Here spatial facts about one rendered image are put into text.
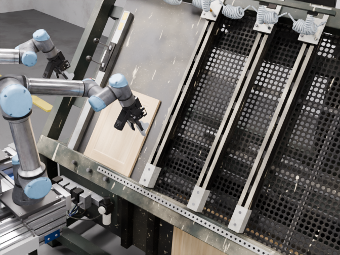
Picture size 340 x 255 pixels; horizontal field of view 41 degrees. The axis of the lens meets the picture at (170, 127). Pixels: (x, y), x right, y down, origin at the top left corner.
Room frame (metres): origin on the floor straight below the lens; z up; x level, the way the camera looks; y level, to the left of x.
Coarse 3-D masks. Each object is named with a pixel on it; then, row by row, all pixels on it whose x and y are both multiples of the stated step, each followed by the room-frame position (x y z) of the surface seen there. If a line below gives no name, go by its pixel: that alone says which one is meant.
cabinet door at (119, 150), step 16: (144, 96) 2.49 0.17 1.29; (112, 112) 2.52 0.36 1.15; (96, 128) 2.50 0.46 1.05; (112, 128) 2.46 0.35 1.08; (128, 128) 2.41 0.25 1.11; (96, 144) 2.44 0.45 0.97; (112, 144) 2.39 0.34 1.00; (128, 144) 2.34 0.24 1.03; (96, 160) 2.36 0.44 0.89; (112, 160) 2.32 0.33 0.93; (128, 160) 2.28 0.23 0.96; (128, 176) 2.22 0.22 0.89
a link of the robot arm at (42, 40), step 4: (36, 32) 2.35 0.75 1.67; (40, 32) 2.34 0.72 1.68; (44, 32) 2.34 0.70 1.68; (36, 36) 2.32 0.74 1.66; (40, 36) 2.31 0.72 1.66; (44, 36) 2.33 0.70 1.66; (48, 36) 2.35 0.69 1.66; (36, 40) 2.32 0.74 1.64; (40, 40) 2.32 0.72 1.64; (44, 40) 2.32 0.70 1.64; (48, 40) 2.34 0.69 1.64; (36, 44) 2.31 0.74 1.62; (40, 44) 2.32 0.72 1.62; (44, 44) 2.33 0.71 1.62; (48, 44) 2.34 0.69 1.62; (52, 44) 2.37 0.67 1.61; (40, 48) 2.32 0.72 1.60; (44, 48) 2.34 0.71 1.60; (48, 48) 2.34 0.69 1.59; (52, 48) 2.36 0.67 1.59; (44, 52) 2.35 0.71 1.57; (48, 52) 2.35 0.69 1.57
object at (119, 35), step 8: (128, 16) 2.87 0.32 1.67; (128, 24) 2.87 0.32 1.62; (120, 32) 2.82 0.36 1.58; (112, 40) 2.81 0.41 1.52; (120, 40) 2.81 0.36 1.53; (112, 56) 2.75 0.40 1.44; (112, 64) 2.75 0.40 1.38; (104, 72) 2.70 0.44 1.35; (96, 80) 2.69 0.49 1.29; (104, 80) 2.69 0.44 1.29; (88, 104) 2.61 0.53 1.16; (88, 112) 2.57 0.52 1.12; (80, 120) 2.56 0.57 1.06; (88, 120) 2.57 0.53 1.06; (80, 128) 2.53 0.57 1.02; (72, 136) 2.52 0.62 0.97; (80, 136) 2.51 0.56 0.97; (72, 144) 2.48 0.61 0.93
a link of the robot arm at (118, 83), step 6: (114, 78) 1.86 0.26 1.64; (120, 78) 1.85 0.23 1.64; (114, 84) 1.83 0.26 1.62; (120, 84) 1.84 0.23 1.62; (126, 84) 1.86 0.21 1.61; (114, 90) 1.84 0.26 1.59; (120, 90) 1.84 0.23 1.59; (126, 90) 1.86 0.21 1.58; (120, 96) 1.85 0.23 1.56; (126, 96) 1.87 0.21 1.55
